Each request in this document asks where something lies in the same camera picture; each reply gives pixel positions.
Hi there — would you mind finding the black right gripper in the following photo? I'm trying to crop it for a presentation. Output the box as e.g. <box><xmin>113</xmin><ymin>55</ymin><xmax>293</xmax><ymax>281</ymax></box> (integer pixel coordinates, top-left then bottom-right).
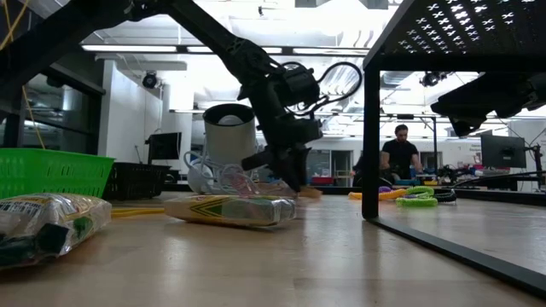
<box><xmin>430</xmin><ymin>71</ymin><xmax>546</xmax><ymax>138</ymax></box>

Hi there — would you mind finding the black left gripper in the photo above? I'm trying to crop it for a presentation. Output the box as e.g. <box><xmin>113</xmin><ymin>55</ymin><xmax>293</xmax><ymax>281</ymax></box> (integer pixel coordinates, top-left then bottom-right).
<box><xmin>241</xmin><ymin>96</ymin><xmax>324</xmax><ymax>194</ymax></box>

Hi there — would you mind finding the yellow crayon pack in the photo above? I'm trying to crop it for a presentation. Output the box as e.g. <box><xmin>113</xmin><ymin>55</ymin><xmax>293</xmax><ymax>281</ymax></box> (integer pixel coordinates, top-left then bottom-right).
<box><xmin>0</xmin><ymin>192</ymin><xmax>113</xmax><ymax>270</ymax></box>
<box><xmin>164</xmin><ymin>194</ymin><xmax>298</xmax><ymax>228</ymax></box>

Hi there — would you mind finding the green fuzzy toy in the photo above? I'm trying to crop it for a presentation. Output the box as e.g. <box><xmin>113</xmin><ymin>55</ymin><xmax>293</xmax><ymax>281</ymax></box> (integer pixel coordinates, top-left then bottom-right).
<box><xmin>394</xmin><ymin>196</ymin><xmax>439</xmax><ymax>209</ymax></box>

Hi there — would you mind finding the yellow rubber band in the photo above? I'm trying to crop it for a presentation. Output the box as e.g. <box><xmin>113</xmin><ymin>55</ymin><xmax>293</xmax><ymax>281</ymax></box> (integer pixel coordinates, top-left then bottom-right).
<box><xmin>110</xmin><ymin>206</ymin><xmax>166</xmax><ymax>218</ymax></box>

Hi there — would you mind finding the white desk lamp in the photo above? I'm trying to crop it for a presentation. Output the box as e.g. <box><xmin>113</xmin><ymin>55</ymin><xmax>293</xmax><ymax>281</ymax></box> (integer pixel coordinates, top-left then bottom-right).
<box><xmin>187</xmin><ymin>103</ymin><xmax>259</xmax><ymax>195</ymax></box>

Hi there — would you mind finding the black computer monitor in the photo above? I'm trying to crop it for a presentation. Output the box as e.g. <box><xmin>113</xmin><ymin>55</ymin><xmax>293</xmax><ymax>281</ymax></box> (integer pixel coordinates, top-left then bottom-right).
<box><xmin>147</xmin><ymin>131</ymin><xmax>183</xmax><ymax>162</ymax></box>
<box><xmin>480</xmin><ymin>134</ymin><xmax>528</xmax><ymax>170</ymax></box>

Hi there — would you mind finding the person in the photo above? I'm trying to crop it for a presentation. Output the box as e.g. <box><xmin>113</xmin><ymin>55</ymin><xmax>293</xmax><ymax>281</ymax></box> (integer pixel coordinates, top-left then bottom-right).
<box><xmin>378</xmin><ymin>124</ymin><xmax>424</xmax><ymax>181</ymax></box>

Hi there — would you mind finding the black perforated metal shelf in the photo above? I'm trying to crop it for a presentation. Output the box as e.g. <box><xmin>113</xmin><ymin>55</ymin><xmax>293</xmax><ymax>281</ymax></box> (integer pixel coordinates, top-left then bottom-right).
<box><xmin>360</xmin><ymin>0</ymin><xmax>546</xmax><ymax>299</ymax></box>

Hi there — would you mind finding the black plastic basket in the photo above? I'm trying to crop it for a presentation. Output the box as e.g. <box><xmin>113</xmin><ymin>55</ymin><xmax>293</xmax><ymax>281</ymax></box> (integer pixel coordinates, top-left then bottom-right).
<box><xmin>103</xmin><ymin>161</ymin><xmax>171</xmax><ymax>201</ymax></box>

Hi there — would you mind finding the green plastic basket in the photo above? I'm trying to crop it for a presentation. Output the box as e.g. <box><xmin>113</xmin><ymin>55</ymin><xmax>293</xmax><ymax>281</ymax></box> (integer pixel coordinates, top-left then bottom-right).
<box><xmin>0</xmin><ymin>148</ymin><xmax>116</xmax><ymax>200</ymax></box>

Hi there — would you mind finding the white lamp power cable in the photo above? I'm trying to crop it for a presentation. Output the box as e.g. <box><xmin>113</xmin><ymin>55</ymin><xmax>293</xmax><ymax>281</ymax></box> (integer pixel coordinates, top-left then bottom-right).
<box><xmin>183</xmin><ymin>148</ymin><xmax>262</xmax><ymax>196</ymax></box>

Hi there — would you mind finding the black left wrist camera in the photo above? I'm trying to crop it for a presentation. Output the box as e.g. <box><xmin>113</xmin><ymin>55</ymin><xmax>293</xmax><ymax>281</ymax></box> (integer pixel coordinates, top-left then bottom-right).
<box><xmin>275</xmin><ymin>63</ymin><xmax>322</xmax><ymax>108</ymax></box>

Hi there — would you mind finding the green coil wrist keychain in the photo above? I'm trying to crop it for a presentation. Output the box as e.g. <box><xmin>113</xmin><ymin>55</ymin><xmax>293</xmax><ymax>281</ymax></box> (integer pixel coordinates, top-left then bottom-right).
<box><xmin>404</xmin><ymin>185</ymin><xmax>436</xmax><ymax>198</ymax></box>

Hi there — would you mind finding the yellow hanging cable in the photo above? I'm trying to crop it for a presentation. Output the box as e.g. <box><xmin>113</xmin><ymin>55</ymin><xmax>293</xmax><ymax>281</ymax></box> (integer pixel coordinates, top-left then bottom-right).
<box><xmin>0</xmin><ymin>0</ymin><xmax>46</xmax><ymax>150</ymax></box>

